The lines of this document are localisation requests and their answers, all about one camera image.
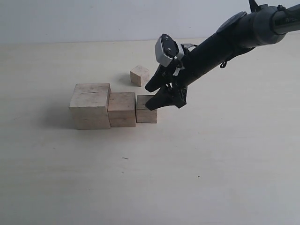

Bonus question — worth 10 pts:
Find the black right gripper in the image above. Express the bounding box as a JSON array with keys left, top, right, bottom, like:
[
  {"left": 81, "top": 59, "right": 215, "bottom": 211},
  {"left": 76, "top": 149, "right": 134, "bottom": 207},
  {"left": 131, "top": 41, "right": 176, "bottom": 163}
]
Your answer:
[{"left": 145, "top": 45, "right": 211, "bottom": 110}]

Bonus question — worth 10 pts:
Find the smallest wooden cube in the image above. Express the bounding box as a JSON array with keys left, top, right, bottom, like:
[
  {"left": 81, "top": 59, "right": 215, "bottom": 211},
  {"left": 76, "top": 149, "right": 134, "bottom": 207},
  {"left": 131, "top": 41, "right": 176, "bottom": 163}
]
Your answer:
[{"left": 130, "top": 65, "right": 150, "bottom": 87}]

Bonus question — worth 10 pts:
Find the third largest wooden cube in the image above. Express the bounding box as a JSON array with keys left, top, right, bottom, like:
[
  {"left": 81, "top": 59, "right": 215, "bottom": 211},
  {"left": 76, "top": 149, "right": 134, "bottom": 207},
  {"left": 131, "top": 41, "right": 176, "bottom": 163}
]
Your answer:
[{"left": 135, "top": 95, "right": 158, "bottom": 123}]

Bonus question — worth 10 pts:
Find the second largest wooden cube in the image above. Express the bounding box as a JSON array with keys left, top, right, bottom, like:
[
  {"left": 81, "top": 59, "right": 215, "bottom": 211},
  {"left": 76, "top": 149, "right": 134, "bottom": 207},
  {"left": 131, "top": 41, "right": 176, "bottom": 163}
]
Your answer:
[{"left": 108, "top": 92, "right": 136, "bottom": 128}]

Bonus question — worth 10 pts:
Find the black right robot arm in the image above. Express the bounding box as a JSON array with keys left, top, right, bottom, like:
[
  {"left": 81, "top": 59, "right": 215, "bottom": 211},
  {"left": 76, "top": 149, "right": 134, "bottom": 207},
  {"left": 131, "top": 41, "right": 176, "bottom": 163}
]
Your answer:
[{"left": 145, "top": 0, "right": 300, "bottom": 111}]

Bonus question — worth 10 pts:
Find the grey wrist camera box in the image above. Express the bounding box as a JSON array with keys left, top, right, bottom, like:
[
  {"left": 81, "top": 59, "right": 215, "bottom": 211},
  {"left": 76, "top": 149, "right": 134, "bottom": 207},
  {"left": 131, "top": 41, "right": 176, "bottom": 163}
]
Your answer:
[{"left": 155, "top": 34, "right": 184, "bottom": 68}]

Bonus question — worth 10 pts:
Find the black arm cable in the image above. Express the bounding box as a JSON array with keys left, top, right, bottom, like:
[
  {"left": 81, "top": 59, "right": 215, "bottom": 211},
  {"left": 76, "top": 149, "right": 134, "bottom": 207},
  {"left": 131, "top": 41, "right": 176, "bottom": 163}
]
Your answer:
[{"left": 248, "top": 0, "right": 261, "bottom": 12}]

